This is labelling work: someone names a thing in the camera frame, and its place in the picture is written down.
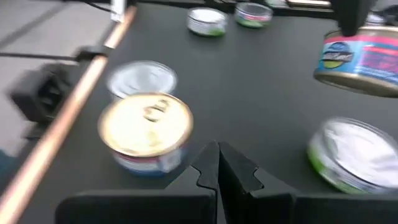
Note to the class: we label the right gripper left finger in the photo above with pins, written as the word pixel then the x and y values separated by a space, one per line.
pixel 140 208

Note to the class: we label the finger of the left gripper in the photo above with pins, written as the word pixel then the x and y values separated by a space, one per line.
pixel 353 15

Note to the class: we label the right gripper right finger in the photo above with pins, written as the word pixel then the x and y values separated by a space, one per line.
pixel 280 208

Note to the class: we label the gold-lid salmon can blue label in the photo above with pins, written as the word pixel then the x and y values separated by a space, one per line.
pixel 145 130
pixel 357 62

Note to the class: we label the grey metal bracket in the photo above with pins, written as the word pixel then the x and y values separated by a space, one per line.
pixel 118 9

